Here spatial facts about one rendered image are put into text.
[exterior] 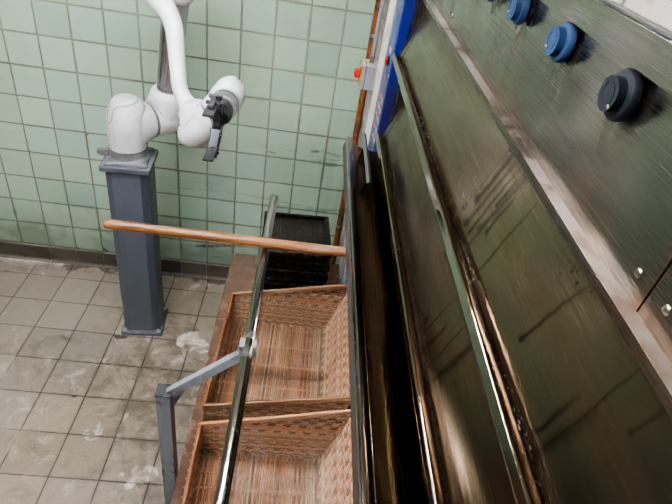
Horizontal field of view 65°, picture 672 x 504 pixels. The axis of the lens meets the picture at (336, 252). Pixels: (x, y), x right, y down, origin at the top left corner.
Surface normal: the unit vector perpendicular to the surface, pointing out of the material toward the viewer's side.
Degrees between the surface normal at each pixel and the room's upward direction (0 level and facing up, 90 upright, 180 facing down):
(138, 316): 90
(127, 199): 90
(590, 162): 90
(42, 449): 0
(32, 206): 90
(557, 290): 69
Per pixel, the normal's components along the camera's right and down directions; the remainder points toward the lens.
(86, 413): 0.15, -0.79
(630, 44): -0.99, -0.11
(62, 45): 0.00, 0.60
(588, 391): -0.88, -0.38
